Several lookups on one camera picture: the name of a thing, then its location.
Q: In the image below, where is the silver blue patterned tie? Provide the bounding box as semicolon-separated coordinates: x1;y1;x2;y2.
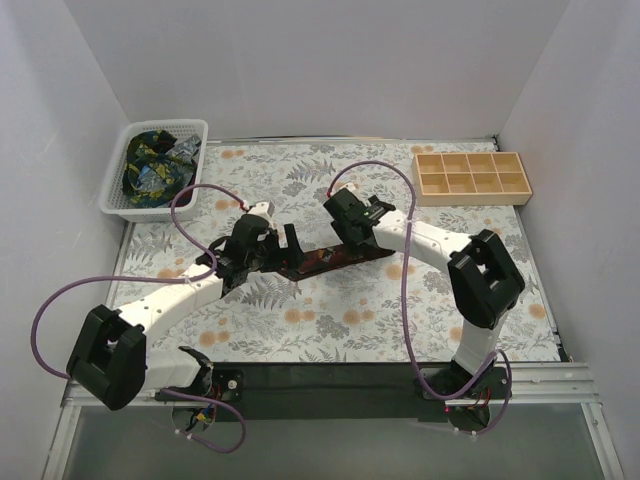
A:
129;137;200;207

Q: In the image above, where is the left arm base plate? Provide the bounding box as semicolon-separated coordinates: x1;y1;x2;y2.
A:
165;368;245;402

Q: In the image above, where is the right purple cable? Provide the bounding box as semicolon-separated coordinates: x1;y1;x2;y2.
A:
325;160;514;436

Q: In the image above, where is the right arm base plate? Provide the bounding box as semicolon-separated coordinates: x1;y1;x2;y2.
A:
420;365;509;401

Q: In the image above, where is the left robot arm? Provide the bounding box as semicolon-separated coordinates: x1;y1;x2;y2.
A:
66;214;304;410

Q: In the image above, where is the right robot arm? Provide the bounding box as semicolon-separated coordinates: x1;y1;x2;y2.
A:
324;187;525;399

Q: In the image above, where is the wooden compartment box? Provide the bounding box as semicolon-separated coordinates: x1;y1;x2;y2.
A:
413;152;532;207

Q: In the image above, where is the floral table mat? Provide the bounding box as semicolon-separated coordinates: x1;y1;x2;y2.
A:
109;141;559;362

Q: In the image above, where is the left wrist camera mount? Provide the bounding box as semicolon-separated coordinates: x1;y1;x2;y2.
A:
248;201;275;221

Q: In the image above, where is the white plastic basket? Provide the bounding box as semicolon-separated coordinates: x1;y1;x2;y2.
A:
99;119;208;223

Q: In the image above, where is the dark red patterned tie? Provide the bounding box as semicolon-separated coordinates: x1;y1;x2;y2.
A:
279;244;394;282

